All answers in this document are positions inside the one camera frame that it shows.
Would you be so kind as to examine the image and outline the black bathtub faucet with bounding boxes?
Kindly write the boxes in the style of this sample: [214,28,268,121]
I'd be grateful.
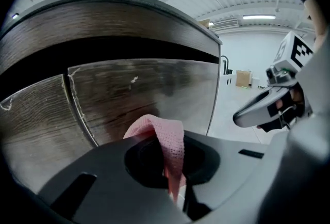
[220,55,233,74]

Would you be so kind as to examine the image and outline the black top vanity cabinet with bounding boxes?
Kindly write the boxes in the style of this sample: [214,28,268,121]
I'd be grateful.
[0,0,223,193]

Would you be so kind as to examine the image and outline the person's right hand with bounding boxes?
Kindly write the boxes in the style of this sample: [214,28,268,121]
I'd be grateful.
[275,87,304,115]

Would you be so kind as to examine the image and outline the cardboard box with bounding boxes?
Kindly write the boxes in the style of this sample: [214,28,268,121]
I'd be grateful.
[236,70,252,87]

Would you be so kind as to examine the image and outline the white air conditioner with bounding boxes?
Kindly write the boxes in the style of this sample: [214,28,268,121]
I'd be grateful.
[210,19,239,29]

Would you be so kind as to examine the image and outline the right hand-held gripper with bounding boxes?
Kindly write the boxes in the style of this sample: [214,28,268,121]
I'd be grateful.
[233,30,314,133]

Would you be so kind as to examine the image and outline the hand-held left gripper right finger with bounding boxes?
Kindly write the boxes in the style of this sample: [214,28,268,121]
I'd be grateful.
[183,130,269,221]

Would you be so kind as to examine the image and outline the white bathtub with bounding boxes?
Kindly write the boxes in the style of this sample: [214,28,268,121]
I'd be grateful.
[219,73,238,89]

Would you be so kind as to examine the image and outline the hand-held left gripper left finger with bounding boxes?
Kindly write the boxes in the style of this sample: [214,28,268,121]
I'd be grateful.
[38,137,181,221]

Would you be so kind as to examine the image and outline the pink cloth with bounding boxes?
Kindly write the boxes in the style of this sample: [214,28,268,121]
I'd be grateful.
[123,114,187,204]

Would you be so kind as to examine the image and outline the person's right forearm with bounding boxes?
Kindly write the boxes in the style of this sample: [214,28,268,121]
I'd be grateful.
[304,0,326,48]

